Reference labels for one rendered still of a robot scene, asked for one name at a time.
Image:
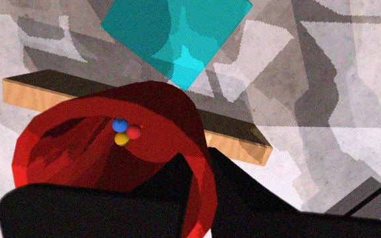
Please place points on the blue ball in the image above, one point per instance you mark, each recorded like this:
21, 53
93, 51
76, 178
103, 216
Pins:
119, 125

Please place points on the red cup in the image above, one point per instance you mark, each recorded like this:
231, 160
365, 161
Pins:
72, 144

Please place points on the yellow ball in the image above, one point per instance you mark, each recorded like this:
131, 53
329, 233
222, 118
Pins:
121, 139

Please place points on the red ball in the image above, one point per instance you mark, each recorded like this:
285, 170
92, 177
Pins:
133, 131

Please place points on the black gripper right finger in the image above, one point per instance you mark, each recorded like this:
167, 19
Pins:
247, 209

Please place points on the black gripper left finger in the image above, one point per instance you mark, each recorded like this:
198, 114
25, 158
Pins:
154, 209

